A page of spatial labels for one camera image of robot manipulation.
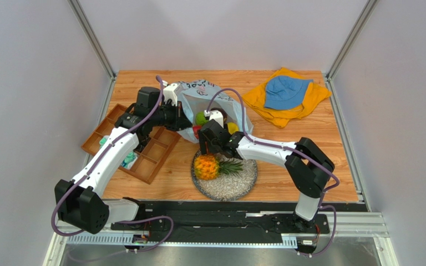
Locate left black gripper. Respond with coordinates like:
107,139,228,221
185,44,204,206
150,100,192,132

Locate red apple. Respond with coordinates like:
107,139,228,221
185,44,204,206
192,125,202,140

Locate yellow green lemon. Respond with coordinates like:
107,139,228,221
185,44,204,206
226,122,239,135

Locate green apple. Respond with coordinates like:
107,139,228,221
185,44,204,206
195,111,209,126

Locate orange pineapple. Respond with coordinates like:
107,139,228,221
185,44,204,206
193,154,243,181

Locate light blue plastic bag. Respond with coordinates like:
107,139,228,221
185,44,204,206
178,80,253,144

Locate dark purple fruit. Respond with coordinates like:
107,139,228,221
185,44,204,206
210,108,228,121

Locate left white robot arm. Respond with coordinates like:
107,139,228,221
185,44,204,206
51,83,192,236

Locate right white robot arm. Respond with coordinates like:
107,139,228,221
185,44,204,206
197,120,335,222

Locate brown wooden divided tray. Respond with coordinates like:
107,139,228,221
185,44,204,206
81,104,180,184

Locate speckled ceramic plate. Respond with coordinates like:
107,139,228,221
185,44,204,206
191,150,258,202

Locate yellow cloth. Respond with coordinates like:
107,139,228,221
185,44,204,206
242,68,332,128

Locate teal sock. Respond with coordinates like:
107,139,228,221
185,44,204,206
99,135,139,170

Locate blue bucket hat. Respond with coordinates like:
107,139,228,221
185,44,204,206
264,75,313,110

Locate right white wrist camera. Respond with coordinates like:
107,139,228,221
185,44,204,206
204,110,224,128

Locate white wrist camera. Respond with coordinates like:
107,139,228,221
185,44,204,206
161,80,182,106
204,110,224,128

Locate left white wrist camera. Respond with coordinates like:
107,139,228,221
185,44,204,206
161,80,182,106

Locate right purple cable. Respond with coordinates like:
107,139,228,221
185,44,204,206
205,88,341,257

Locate purple cable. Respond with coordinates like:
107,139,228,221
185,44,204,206
205,88,341,257
50,75,175,253

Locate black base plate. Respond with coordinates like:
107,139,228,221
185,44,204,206
110,201,332,244

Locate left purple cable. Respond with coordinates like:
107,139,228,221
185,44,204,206
50,75,175,253

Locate aluminium frame rail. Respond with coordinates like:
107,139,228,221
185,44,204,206
68,0,116,79

